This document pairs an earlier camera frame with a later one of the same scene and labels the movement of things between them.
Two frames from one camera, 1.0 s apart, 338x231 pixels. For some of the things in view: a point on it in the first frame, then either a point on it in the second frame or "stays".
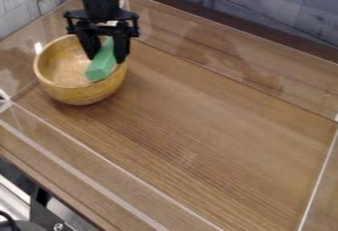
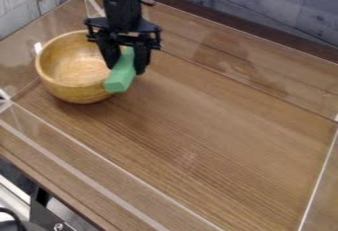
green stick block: x=103 y=63 to x=121 y=78
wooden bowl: x=71 y=76 stays
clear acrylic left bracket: x=5 y=102 stays
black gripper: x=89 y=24 to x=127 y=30
